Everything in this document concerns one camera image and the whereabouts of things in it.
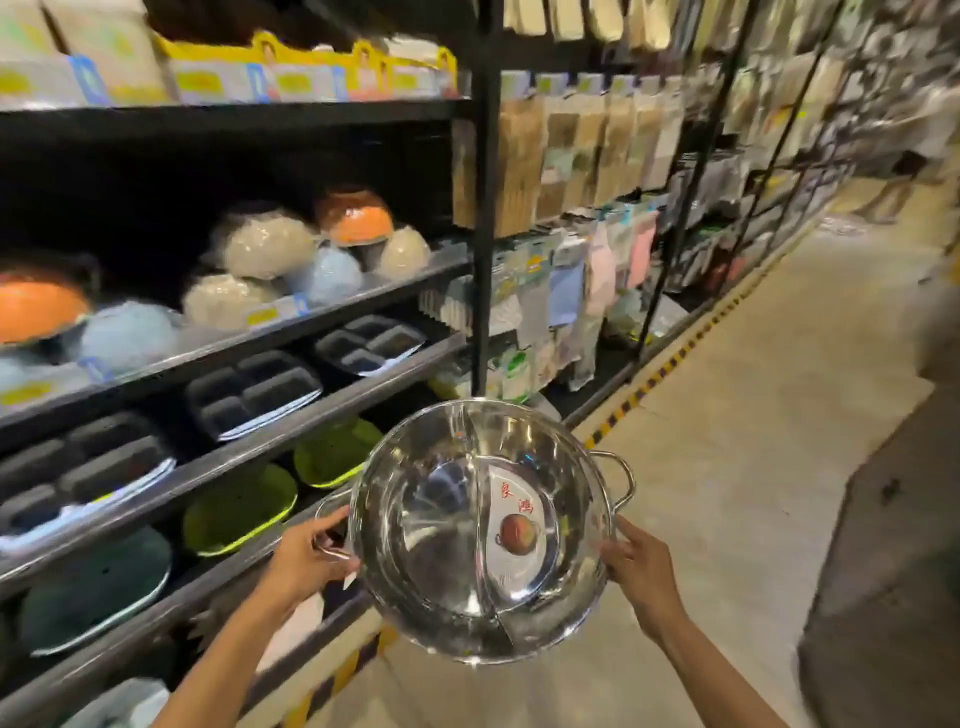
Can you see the person's left hand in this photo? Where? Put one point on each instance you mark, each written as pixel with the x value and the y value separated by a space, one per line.
pixel 300 562

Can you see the person's right hand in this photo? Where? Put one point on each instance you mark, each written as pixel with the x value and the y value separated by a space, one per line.
pixel 645 585

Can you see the small divided steel hotpot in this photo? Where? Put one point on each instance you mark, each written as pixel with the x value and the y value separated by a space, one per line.
pixel 450 540

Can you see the black metal shelving unit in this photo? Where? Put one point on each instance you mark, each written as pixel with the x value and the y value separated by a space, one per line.
pixel 484 315

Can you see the person's right forearm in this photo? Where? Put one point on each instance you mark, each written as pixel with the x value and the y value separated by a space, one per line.
pixel 712 682

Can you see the person's left forearm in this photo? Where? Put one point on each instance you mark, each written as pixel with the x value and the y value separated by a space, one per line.
pixel 217 675

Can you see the green plastic tray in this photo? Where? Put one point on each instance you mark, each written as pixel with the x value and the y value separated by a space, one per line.
pixel 240 510
pixel 337 450

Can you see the black divided tray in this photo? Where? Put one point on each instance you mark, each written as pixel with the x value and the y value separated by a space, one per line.
pixel 371 343
pixel 82 472
pixel 251 394

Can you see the yellow black hazard tape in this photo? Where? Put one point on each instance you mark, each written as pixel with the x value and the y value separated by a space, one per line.
pixel 634 396

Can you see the teal plastic tray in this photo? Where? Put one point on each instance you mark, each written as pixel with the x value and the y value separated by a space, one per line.
pixel 97 592

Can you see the wrapped beige bowl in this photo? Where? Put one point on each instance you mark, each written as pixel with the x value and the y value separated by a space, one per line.
pixel 262 244
pixel 225 300
pixel 403 253

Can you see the wrapped blue bowl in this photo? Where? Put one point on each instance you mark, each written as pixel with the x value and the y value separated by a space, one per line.
pixel 330 274
pixel 127 337

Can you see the row of hanging cloth packs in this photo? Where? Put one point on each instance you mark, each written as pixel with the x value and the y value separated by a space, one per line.
pixel 570 285

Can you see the orange bowl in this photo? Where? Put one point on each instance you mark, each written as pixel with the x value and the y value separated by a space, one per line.
pixel 356 221
pixel 37 307

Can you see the row of hanging bamboo packs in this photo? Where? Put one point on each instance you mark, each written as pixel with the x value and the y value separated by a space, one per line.
pixel 585 142

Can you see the assorted packaged kitchen goods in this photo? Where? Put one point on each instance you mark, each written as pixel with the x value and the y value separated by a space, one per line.
pixel 765 112

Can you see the row of boxed tableware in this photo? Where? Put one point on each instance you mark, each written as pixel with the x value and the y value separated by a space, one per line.
pixel 210 75

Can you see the row of hanging wooden utensils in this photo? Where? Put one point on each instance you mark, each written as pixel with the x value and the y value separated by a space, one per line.
pixel 570 15

